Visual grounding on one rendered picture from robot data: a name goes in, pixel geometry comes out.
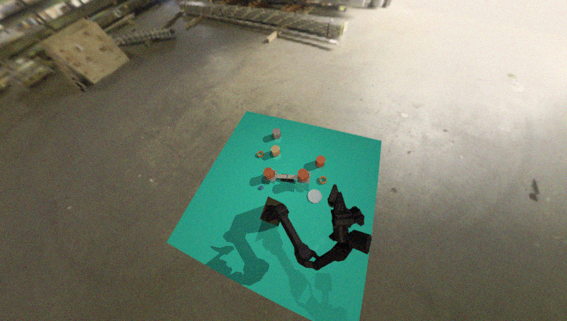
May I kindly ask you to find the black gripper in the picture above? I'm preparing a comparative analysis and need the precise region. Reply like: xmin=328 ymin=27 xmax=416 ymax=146
xmin=328 ymin=185 xmax=355 ymax=231

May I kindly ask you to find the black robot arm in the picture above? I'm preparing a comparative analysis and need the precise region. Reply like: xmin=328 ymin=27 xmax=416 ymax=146
xmin=263 ymin=203 xmax=372 ymax=270

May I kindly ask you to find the grey balance with round pans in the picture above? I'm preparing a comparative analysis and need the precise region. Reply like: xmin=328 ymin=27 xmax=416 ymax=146
xmin=264 ymin=170 xmax=311 ymax=183

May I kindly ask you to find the grey cylinder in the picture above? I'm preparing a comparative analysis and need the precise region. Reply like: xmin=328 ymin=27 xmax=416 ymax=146
xmin=272 ymin=128 xmax=281 ymax=139

